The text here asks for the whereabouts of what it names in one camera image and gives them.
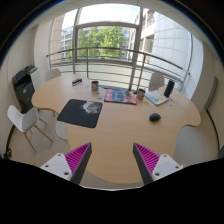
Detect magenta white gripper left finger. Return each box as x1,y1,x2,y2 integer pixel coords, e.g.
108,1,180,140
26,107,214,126
41,143,92,185

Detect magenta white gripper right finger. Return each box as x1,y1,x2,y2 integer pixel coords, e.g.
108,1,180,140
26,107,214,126
133,143,182,185

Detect black computer mouse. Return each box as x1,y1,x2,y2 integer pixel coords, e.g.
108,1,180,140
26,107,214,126
149,113,161,122

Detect black mouse pad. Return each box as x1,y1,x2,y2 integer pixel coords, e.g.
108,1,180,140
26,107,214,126
57,99,103,128

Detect white chair wooden legs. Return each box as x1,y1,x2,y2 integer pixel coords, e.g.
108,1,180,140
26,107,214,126
7,105,52,149

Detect light blue book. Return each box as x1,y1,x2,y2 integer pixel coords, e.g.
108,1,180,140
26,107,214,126
145,90,168,105

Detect red magazine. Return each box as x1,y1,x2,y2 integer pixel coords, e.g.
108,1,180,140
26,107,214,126
104,89,137,105

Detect white patterned mug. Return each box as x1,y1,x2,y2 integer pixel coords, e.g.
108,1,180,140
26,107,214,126
137,88,146,99

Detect black cylindrical speaker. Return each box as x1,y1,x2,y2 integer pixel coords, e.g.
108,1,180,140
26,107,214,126
164,80,175,97

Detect dark patterned mug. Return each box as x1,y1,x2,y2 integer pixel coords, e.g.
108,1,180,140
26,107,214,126
91,80,99,91

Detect small dark box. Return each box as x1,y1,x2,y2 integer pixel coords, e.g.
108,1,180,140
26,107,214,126
72,78,82,86

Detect white chair far right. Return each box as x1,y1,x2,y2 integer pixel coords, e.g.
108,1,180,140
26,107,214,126
148,72,164,91

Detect black office printer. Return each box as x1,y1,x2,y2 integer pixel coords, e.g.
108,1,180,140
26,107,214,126
12,65,37,113

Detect white chair far left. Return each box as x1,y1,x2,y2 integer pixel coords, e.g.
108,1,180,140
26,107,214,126
45,68,61,81

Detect metal balcony railing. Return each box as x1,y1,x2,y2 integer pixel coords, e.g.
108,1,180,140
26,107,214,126
47,47,189,90

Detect white table pedestal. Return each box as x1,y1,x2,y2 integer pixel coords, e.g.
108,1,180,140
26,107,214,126
55,121,68,140

